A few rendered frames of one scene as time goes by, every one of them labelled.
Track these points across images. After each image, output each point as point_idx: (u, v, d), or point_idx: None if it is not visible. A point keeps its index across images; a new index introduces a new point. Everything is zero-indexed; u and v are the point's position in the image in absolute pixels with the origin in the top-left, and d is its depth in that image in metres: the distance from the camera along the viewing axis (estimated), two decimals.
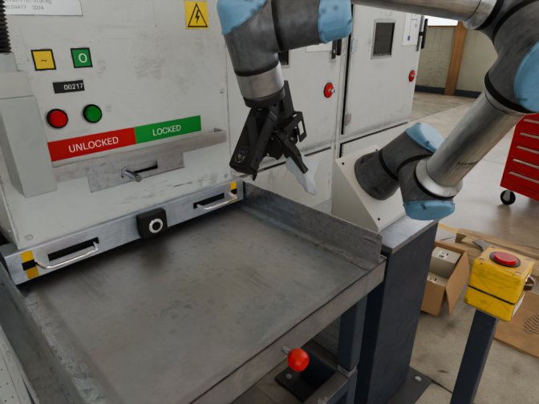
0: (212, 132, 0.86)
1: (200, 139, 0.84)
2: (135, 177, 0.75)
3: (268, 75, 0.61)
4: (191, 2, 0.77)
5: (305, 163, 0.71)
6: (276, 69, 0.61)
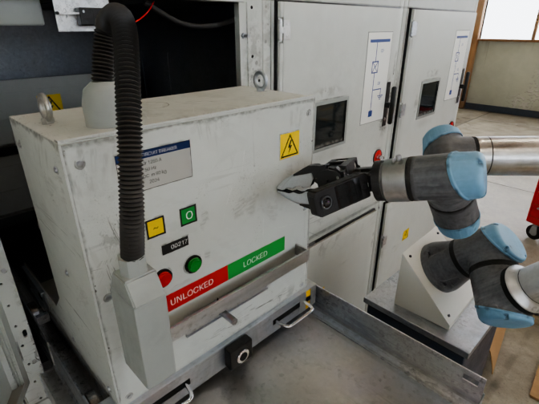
0: (298, 255, 0.84)
1: (287, 265, 0.82)
2: (231, 321, 0.72)
3: (406, 201, 0.65)
4: (285, 134, 0.75)
5: None
6: (411, 199, 0.66)
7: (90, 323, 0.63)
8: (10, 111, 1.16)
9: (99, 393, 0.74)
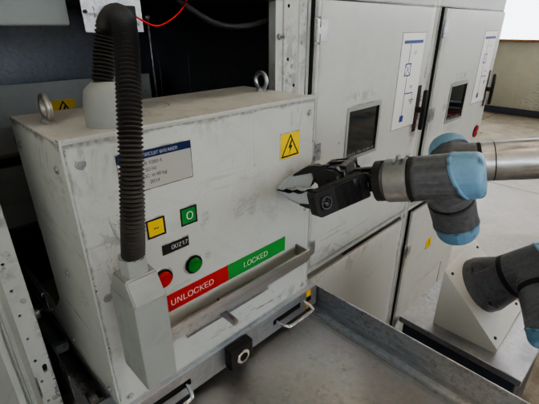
0: (298, 255, 0.84)
1: (287, 265, 0.82)
2: (232, 321, 0.72)
3: (406, 201, 0.65)
4: (285, 134, 0.75)
5: None
6: (411, 199, 0.66)
7: (91, 323, 0.63)
8: None
9: (100, 393, 0.74)
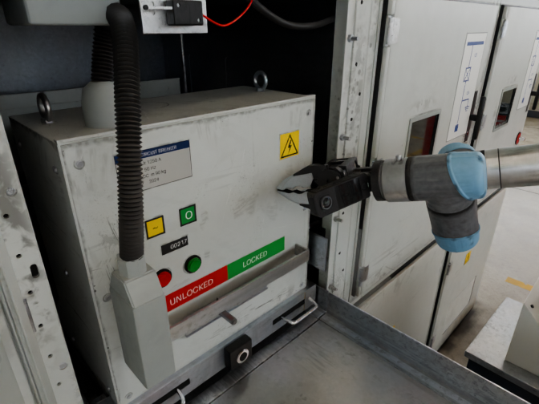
0: (297, 255, 0.84)
1: (287, 265, 0.81)
2: (231, 321, 0.72)
3: (406, 201, 0.65)
4: (285, 134, 0.75)
5: None
6: (411, 199, 0.66)
7: (89, 322, 0.63)
8: None
9: (99, 393, 0.74)
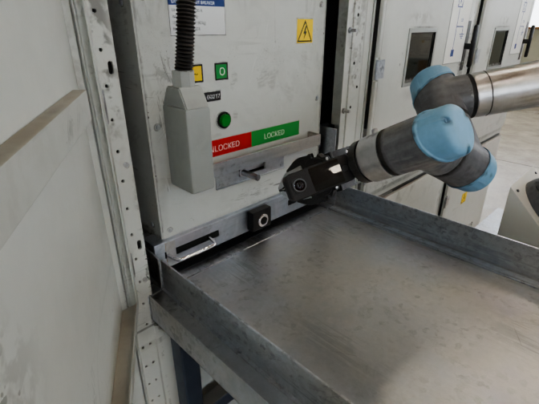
0: (311, 136, 0.95)
1: (301, 143, 0.93)
2: (255, 176, 0.84)
3: (388, 176, 0.59)
4: (301, 19, 0.86)
5: None
6: (397, 175, 0.60)
7: (139, 159, 0.74)
8: None
9: None
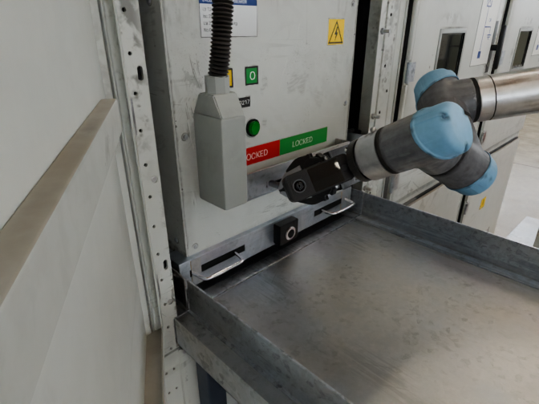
0: (340, 143, 0.90)
1: (331, 151, 0.88)
2: None
3: (387, 175, 0.59)
4: (333, 19, 0.81)
5: None
6: (396, 174, 0.60)
7: (163, 171, 0.69)
8: None
9: None
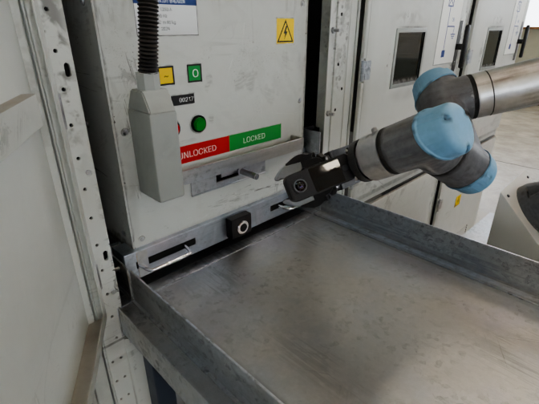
0: (293, 139, 0.92)
1: (283, 147, 0.90)
2: (253, 175, 0.84)
3: (389, 175, 0.59)
4: (281, 18, 0.83)
5: None
6: (397, 174, 0.60)
7: (107, 165, 0.71)
8: None
9: None
